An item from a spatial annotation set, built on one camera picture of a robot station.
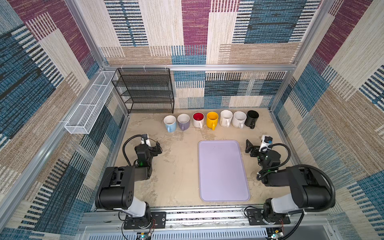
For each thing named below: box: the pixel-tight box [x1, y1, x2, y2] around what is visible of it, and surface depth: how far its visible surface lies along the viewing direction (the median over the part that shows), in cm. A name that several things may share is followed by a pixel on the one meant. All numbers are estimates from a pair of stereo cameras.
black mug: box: [244, 110, 260, 129], surface depth 108 cm
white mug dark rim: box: [192, 111, 205, 129], surface depth 107 cm
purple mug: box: [177, 113, 190, 132], surface depth 107 cm
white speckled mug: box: [232, 111, 247, 129], surface depth 108 cm
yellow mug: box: [206, 111, 219, 131], surface depth 105 cm
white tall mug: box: [220, 109, 233, 128], surface depth 107 cm
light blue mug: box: [163, 115, 177, 133], surface depth 104 cm
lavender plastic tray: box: [198, 140, 251, 202], surface depth 91 cm
